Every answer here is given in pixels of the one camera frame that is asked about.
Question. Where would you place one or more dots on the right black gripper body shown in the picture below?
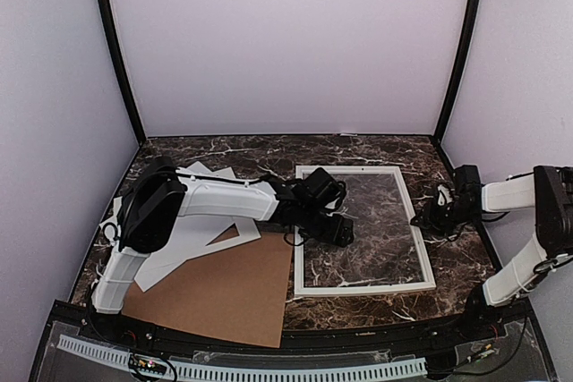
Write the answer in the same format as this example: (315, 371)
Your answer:
(443, 221)

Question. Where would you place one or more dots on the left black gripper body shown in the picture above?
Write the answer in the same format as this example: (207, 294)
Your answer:
(337, 235)

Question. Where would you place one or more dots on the clear acrylic sheet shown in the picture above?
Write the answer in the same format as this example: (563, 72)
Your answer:
(383, 251)

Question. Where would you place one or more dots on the white picture frame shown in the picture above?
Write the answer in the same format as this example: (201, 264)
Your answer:
(427, 284)

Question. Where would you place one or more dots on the white mat board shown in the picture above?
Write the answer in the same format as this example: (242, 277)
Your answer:
(225, 233)

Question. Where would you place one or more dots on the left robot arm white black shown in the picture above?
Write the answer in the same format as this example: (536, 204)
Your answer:
(294, 203)

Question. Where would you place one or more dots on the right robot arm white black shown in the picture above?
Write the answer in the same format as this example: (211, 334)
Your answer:
(541, 199)

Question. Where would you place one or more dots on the brown cardboard backing board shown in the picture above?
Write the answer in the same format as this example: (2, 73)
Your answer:
(237, 295)

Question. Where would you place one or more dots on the small green circuit board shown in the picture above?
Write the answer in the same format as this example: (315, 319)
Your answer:
(146, 365)

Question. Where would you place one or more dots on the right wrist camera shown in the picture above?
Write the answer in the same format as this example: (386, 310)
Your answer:
(445, 195)

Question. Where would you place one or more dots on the white slotted cable duct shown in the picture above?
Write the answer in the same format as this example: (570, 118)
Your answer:
(115, 358)

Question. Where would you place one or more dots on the right black corner post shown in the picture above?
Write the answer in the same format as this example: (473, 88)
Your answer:
(464, 43)

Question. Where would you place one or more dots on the black corner post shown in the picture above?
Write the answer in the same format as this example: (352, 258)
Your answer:
(464, 43)
(115, 52)

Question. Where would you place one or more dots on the black front rail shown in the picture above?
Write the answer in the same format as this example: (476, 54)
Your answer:
(423, 336)

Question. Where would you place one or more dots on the left black corner post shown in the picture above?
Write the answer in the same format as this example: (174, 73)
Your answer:
(115, 52)

